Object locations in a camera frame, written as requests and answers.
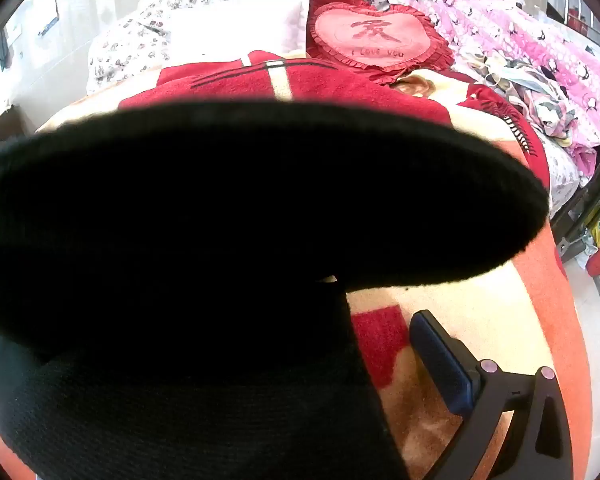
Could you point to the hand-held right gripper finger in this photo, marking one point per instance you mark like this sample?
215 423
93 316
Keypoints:
440 360

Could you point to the black pants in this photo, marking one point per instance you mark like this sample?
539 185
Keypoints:
230 210

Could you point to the yellow red checked printed blanket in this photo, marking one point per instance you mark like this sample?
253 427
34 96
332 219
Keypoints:
480 310

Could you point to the grey patterned cloth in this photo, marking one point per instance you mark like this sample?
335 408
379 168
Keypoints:
535 95

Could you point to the red sweater with black stripes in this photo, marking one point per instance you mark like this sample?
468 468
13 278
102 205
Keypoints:
330 90

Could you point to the pink printed quilt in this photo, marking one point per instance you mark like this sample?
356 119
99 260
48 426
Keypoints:
530 60

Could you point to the red heart-shaped cushion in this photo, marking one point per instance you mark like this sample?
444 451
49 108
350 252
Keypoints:
375 35

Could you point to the white pillow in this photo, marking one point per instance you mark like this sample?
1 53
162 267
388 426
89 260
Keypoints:
230 25

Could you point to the cardboard box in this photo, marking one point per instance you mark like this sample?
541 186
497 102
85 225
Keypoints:
2 127

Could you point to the dark bed frame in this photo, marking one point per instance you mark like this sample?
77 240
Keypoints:
575 220

